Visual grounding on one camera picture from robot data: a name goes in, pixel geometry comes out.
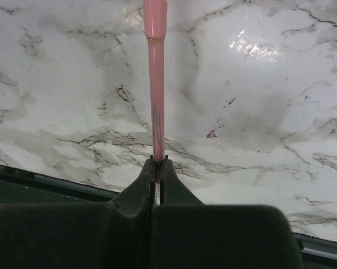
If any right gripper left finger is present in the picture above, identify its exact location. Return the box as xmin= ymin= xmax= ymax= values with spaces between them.
xmin=0 ymin=159 xmax=155 ymax=268

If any pink badminton racket front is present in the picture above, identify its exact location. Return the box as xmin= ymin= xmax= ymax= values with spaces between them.
xmin=143 ymin=0 xmax=168 ymax=205

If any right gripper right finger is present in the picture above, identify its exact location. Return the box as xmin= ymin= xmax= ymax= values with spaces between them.
xmin=153 ymin=159 xmax=303 ymax=268

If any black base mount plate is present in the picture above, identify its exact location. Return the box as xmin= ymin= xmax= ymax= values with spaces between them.
xmin=0 ymin=165 xmax=337 ymax=268

